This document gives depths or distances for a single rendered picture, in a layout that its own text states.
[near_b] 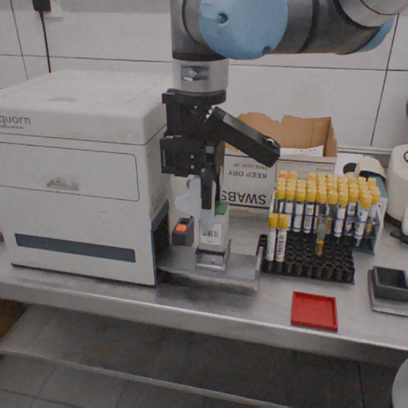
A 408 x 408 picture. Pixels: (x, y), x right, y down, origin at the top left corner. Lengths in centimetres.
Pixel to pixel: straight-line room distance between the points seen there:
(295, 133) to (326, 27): 67
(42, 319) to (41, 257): 86
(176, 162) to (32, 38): 89
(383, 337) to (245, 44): 46
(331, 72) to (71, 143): 75
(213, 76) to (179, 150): 11
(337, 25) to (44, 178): 46
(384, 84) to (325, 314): 69
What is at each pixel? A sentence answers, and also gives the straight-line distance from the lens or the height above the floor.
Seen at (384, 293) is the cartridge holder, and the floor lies 90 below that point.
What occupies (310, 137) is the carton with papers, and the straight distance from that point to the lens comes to 113.
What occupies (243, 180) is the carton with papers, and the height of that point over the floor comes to 95.
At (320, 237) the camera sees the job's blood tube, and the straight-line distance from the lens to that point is 74.
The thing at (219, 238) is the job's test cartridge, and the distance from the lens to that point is 63.
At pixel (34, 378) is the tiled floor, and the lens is 181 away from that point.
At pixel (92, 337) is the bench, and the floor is 27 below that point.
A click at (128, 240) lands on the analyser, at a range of 66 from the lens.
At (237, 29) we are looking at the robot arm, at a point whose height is 129.
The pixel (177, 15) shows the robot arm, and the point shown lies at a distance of 52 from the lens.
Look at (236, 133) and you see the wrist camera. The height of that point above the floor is 115.
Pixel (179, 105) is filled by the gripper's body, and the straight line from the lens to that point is 57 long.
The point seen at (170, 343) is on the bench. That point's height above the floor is 27.
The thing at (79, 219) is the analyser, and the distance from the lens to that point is 68.
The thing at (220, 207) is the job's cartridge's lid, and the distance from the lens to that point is 63.
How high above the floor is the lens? 132
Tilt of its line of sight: 28 degrees down
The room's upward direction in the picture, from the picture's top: straight up
